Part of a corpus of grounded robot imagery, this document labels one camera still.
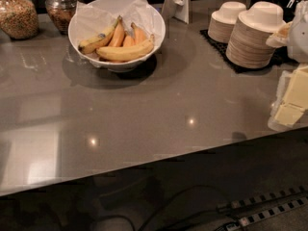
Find left banana with sticker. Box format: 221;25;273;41
78;16;122;55

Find power strip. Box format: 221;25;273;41
222;196;308;231
216;185;308;213

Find right orange banana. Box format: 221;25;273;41
131;22;147;44

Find white paper bowl liner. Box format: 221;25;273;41
68;0;166;47

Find white ceramic bowl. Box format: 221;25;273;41
67;0;167;73

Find small glass granola jar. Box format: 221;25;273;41
45;0;84;35

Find lower power strip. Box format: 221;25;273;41
222;196;308;231

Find upper power strip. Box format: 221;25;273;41
216;185;308;213

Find black floor cable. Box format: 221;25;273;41
92;185;232;231

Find short middle orange banana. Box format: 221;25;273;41
122;32;135;47

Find white sign holder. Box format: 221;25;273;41
161;0;192;24

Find left stack paper bowls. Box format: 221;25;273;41
208;1;246;43

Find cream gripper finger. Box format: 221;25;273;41
268;64;308;132
266;22;293;48

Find front yellow banana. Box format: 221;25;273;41
96;35;155;62

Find large glass cereal jar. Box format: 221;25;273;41
0;0;39;39

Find black rubber mat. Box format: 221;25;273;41
199;29;297;73

